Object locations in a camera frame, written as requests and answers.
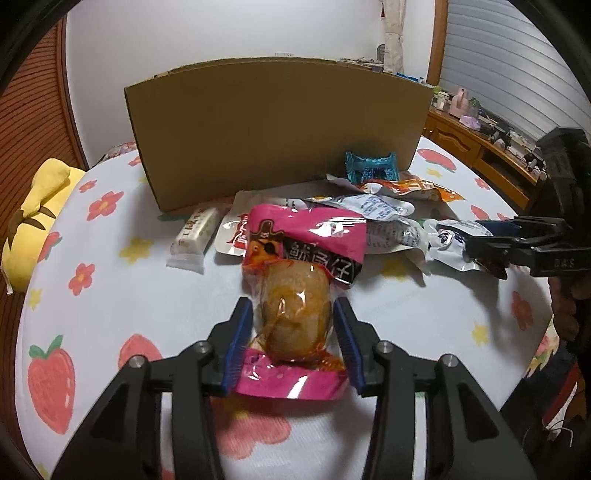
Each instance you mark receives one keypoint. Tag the brown cardboard box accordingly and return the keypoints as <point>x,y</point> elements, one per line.
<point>277,134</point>

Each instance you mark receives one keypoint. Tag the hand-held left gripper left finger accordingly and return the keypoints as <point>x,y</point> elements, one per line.
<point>238,350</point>

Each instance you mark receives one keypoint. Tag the cream snack bar packet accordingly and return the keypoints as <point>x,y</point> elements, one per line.
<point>194,233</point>

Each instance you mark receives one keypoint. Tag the person's right hand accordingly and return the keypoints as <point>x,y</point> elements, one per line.
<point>564,309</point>

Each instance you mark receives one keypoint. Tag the white and orange snack packet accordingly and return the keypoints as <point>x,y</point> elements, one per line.
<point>406,188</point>

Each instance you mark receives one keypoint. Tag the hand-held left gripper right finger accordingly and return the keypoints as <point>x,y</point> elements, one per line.
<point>348,350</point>

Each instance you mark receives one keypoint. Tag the beige curtain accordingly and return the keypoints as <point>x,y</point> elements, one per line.
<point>393,32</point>

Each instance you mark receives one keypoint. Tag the fruit and flower print bedsheet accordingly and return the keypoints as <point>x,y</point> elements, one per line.
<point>115,314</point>

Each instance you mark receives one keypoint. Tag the wooden window frame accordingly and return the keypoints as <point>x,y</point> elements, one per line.
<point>436,41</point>

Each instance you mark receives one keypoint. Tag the white packet with red label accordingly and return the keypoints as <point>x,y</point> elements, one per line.
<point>231,230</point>

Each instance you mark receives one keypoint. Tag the white packet with blue logo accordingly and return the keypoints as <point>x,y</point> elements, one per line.
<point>445,244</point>

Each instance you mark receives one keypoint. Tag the grey window blind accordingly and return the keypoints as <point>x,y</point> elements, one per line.
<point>508,55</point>

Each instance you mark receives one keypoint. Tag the teal plastic object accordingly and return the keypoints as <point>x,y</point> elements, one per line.
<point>371,167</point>

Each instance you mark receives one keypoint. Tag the pink snack packet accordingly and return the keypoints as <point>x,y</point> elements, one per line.
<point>295,258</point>

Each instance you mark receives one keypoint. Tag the yellow plush toy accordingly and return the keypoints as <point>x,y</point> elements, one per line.
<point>37,217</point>

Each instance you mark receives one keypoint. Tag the wooden desk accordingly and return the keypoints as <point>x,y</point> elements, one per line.
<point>466,138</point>

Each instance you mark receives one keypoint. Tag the wooden slatted headboard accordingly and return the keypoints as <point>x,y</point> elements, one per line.
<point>37,115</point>

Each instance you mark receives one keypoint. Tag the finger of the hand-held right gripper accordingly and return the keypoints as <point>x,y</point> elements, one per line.
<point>531,228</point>
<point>501,254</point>

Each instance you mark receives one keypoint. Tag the silver printed foil packet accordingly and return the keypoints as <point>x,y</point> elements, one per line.
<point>369,205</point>

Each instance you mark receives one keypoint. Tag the floral patterned cloth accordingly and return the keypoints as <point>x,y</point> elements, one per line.
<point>121,150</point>

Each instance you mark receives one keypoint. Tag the person's dark clothing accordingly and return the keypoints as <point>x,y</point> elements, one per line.
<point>554,415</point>

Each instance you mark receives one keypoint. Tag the clutter of small desk items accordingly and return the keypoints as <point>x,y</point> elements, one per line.
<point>489,122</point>

